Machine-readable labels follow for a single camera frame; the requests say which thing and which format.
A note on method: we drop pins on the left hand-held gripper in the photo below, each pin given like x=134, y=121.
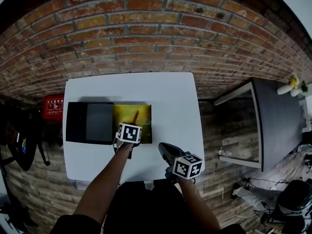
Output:
x=129, y=133

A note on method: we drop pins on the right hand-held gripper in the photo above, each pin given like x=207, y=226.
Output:
x=187, y=167

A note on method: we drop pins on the red pen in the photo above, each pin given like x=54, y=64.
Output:
x=135, y=116

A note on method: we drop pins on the black box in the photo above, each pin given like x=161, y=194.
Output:
x=97, y=123

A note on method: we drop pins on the person's right forearm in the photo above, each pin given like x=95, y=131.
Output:
x=197, y=203

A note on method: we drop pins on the person's left forearm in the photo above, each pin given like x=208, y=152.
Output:
x=102, y=186

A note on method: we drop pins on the red crate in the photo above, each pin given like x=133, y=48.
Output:
x=52, y=108

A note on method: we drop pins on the black office chair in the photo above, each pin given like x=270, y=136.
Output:
x=22, y=155

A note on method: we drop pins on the wooden organizer box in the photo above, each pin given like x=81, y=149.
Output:
x=12, y=131

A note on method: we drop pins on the white table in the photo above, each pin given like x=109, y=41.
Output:
x=146, y=89

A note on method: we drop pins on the person's black clothing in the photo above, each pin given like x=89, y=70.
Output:
x=146, y=208

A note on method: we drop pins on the dark grey desk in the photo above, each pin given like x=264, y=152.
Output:
x=278, y=125

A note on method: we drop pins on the blue scissors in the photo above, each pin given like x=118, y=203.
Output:
x=24, y=146

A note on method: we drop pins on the black equipment bag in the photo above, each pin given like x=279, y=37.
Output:
x=295, y=201

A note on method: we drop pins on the white vase with yellow flowers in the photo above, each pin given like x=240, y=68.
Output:
x=284, y=89

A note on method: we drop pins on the black floor stand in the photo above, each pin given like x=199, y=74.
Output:
x=14, y=218

